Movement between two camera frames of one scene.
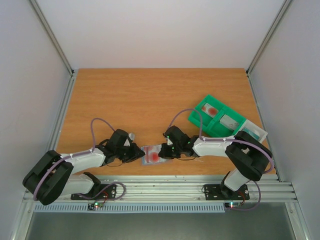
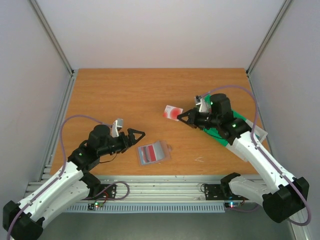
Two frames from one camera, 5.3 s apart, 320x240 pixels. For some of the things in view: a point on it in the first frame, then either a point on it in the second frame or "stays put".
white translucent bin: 253,127 stays put
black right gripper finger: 166,151 to 189,121
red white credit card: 151,154 to 171,112
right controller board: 232,204 stays put
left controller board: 92,206 stays put
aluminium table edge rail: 189,188 stays put
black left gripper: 135,153 to 131,138
